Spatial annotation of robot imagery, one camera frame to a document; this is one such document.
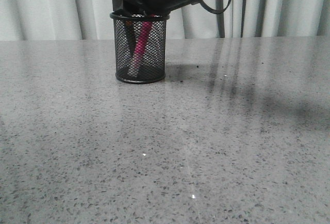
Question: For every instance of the pink marker pen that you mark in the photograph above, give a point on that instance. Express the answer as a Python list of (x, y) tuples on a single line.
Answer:
[(135, 64)]

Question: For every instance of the black mesh pen bin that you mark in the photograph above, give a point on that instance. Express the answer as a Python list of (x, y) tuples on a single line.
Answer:
[(152, 67)]

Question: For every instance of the grey curtain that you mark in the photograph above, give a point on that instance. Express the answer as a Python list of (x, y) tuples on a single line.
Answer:
[(90, 20)]

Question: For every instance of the scissors with dark handle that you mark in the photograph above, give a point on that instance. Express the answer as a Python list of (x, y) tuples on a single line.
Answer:
[(130, 34)]

